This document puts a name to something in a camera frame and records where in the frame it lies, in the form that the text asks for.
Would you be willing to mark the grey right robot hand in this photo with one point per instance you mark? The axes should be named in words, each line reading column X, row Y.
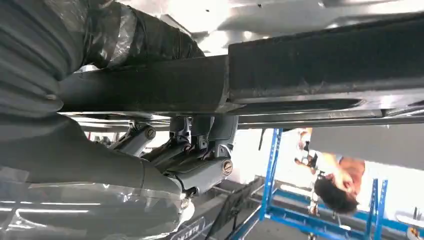
column 82, row 198

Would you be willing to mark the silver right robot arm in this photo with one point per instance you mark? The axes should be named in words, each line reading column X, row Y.
column 30, row 56

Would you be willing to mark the black folding stand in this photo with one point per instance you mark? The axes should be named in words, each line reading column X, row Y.
column 232, row 207

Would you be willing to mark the person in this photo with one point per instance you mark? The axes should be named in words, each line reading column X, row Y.
column 341, row 185

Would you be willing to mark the blue metal shelf rack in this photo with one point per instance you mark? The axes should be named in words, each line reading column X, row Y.
column 270, row 185

